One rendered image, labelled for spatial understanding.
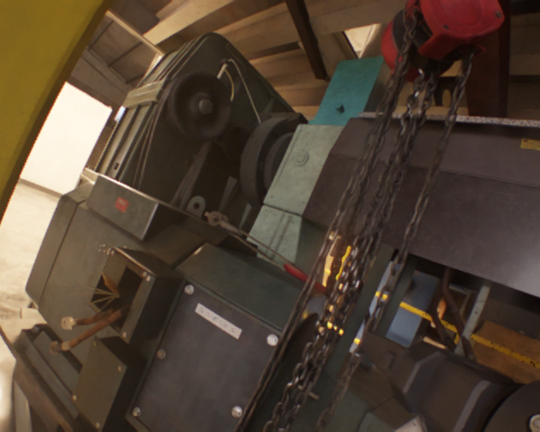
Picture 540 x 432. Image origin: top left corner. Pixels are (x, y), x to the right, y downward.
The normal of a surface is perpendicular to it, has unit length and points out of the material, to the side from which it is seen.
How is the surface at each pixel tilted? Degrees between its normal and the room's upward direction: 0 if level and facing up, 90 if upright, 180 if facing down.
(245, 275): 45
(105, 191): 90
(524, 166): 78
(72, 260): 90
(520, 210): 90
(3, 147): 90
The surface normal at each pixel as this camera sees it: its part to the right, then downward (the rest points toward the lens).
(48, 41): 0.66, 0.27
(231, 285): 0.03, -0.79
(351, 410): -0.63, -0.31
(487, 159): -0.53, -0.50
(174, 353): -0.37, -0.20
